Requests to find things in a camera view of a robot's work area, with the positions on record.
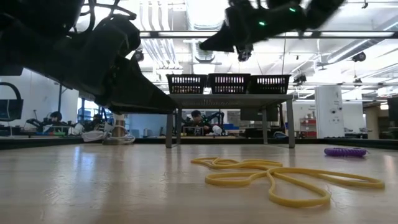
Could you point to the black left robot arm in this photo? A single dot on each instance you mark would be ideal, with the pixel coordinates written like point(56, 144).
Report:
point(31, 15)

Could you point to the black ceiling camera device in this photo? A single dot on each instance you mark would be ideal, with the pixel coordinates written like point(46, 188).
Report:
point(245, 56)

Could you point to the white pillar cabinet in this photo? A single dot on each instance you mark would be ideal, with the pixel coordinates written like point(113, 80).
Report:
point(329, 112)

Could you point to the black slotted plastic basket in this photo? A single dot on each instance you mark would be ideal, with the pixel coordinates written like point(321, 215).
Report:
point(270, 84)
point(229, 84)
point(186, 84)

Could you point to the black aluminium table frame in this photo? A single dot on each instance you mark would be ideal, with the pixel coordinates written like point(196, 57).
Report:
point(46, 142)

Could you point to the dark wall monitor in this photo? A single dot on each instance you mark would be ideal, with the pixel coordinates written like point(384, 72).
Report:
point(7, 110)

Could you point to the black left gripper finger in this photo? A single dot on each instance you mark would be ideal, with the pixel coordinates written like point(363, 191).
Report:
point(136, 96)

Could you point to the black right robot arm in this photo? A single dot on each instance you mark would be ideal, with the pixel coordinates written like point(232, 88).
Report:
point(311, 12)

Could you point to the person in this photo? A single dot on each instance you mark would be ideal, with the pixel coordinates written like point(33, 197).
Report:
point(56, 116)
point(196, 119)
point(98, 119)

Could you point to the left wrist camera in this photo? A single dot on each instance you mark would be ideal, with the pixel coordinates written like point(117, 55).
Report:
point(121, 34)

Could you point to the red cabinet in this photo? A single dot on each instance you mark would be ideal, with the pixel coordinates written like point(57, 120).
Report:
point(308, 127)

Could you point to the purple spiral wrist coil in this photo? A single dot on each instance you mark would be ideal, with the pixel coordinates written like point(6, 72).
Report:
point(345, 152)

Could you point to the black ceiling spotlight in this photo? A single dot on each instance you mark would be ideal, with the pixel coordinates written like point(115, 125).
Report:
point(300, 78)
point(140, 55)
point(359, 56)

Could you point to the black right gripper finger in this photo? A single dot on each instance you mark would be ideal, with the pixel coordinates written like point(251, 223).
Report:
point(220, 43)

